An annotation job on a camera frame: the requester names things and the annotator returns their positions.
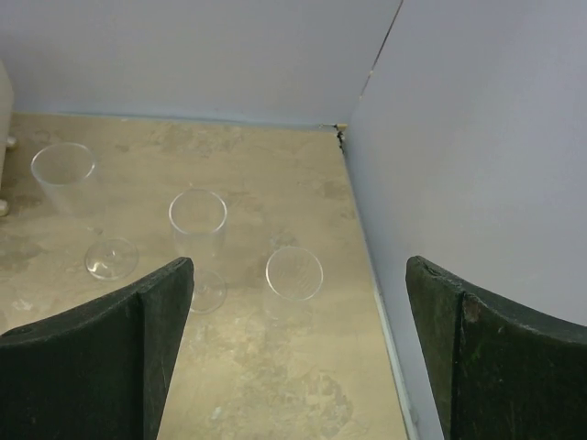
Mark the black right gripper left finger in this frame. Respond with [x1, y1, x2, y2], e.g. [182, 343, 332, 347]
[1, 257, 194, 439]

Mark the clear flute glass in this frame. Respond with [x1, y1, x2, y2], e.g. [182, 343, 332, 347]
[30, 142, 138, 281]
[168, 188, 227, 314]
[263, 246, 324, 325]

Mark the clear flute glass back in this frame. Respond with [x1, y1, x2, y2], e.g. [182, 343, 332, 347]
[30, 142, 138, 281]

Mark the white round drawer cabinet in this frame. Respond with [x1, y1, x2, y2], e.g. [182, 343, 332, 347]
[0, 60, 18, 218]

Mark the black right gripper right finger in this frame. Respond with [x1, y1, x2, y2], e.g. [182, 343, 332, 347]
[405, 256, 586, 439]

